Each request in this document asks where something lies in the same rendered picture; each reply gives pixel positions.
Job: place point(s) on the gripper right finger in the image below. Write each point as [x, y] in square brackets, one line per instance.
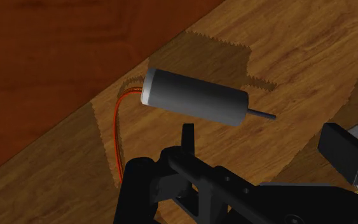
[343, 152]

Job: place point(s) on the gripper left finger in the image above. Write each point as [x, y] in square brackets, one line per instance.
[141, 192]

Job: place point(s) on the wooden table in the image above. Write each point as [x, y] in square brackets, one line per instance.
[290, 62]

